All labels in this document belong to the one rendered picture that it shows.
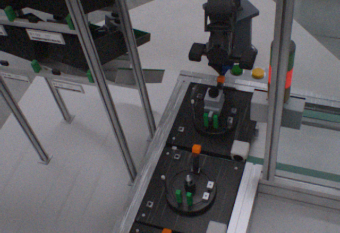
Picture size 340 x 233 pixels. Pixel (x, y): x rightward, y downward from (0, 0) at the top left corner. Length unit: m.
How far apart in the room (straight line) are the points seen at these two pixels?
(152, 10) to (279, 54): 1.12
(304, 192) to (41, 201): 0.78
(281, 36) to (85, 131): 0.88
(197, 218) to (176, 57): 0.72
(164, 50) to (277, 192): 0.74
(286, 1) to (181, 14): 1.13
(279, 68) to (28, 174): 0.92
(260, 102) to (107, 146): 0.62
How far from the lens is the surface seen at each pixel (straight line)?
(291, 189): 1.27
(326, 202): 1.30
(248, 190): 1.24
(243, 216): 1.20
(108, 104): 1.08
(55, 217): 1.41
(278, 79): 0.94
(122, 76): 1.22
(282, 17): 0.83
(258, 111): 1.07
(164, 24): 1.86
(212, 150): 1.29
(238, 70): 1.48
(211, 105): 1.27
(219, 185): 1.23
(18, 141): 1.62
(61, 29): 0.96
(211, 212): 1.19
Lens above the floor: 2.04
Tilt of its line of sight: 50 degrees down
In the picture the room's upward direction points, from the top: 10 degrees counter-clockwise
